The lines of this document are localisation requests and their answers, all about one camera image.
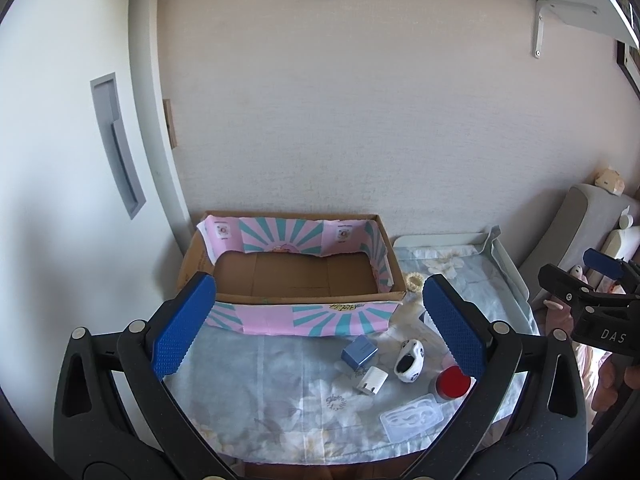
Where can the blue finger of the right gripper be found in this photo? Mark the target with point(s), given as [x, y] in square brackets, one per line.
[603, 264]
[561, 284]

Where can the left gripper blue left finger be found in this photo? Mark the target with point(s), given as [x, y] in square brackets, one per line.
[114, 417]

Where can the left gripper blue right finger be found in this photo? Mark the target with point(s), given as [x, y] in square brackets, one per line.
[525, 416]

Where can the red lid jar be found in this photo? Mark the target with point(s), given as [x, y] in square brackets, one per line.
[452, 383]

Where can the clear plastic blister case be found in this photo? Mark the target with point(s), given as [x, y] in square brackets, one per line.
[413, 418]

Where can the white sock with black prints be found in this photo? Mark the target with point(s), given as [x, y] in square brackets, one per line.
[410, 361]

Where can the white charger cube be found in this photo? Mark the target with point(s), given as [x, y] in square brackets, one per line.
[372, 381]

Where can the small blue box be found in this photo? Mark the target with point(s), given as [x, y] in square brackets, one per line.
[358, 352]

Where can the small plush toy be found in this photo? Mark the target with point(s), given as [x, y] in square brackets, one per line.
[610, 180]

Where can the yellow hair scrunchie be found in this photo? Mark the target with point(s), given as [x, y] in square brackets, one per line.
[414, 282]

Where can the cardboard box with pink liner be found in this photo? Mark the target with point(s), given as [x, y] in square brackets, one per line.
[296, 274]

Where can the white shelf bracket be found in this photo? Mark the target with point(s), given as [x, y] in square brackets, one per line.
[555, 22]

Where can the grey recessed door handle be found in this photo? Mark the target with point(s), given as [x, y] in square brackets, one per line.
[115, 143]

